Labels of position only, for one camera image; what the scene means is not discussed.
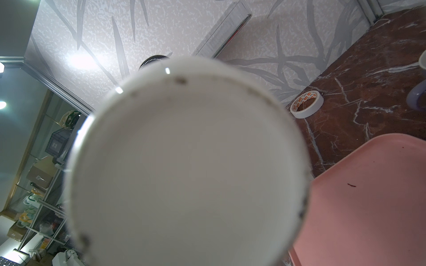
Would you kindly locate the white mug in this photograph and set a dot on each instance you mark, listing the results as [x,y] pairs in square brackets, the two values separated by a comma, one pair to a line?
[188,162]

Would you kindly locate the pink tray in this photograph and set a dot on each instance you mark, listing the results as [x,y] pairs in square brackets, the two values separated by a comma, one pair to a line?
[369,209]

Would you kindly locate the purple mug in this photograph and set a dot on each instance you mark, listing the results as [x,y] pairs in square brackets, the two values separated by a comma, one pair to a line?
[414,96]

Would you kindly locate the pink patterned mug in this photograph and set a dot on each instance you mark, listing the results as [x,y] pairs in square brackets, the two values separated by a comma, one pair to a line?
[422,61]

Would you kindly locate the tape roll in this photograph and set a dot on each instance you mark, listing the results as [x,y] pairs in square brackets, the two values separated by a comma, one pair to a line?
[306,104]

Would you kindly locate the background storage shelf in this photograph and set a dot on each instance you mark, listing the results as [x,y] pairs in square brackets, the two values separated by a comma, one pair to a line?
[36,201]

